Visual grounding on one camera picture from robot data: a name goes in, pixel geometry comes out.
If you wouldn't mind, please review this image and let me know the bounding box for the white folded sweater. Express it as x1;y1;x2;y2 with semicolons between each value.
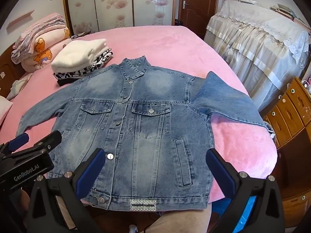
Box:
51;38;107;74

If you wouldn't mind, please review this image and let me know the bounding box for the pink wall shelf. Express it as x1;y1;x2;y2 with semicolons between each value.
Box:
7;10;35;32

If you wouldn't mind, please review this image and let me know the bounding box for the cream lace furniture cover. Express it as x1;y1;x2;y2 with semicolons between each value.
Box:
204;0;311;113

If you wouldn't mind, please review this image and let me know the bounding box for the wooden dresser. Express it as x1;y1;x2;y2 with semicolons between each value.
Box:
274;126;311;224

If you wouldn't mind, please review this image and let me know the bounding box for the folded pale floral quilt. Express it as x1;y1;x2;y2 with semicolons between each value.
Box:
11;15;67;62

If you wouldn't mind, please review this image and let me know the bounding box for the white pillow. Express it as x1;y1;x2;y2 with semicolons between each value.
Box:
0;96;14;124

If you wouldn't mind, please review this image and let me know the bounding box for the stack of books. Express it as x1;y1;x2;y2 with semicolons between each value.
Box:
270;3;311;30

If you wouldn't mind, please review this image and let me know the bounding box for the pink bed blanket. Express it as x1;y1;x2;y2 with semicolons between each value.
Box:
0;25;279;203

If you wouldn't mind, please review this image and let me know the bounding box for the blue denim jacket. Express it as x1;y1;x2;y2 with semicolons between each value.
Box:
17;56;269;210

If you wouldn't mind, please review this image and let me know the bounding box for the wooden headboard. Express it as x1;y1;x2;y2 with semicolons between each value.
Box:
0;45;26;91

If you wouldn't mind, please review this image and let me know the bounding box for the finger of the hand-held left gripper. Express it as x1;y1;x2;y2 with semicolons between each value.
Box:
5;130;62;160
0;133;30;155

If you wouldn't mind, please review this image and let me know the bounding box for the floral sliding wardrobe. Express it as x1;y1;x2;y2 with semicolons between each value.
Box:
62;0;178;33

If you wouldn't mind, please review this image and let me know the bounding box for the wooden drawer cabinet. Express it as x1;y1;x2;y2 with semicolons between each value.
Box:
264;76;311;148

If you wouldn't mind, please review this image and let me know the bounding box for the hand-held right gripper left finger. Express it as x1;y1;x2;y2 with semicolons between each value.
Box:
26;148;106;233

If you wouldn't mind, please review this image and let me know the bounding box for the pale patterned pillow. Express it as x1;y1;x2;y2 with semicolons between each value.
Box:
6;73;33;101

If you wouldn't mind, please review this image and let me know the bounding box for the black white patterned folded garment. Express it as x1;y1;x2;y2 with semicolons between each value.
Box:
54;49;114;79

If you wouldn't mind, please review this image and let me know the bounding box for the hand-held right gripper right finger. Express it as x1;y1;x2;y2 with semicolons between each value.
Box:
205;148;285;233

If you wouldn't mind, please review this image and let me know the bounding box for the folded pink bear quilt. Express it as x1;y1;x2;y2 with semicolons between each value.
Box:
21;28;71;73

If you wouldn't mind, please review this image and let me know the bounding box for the brown wooden door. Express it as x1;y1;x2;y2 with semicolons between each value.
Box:
178;0;220;39

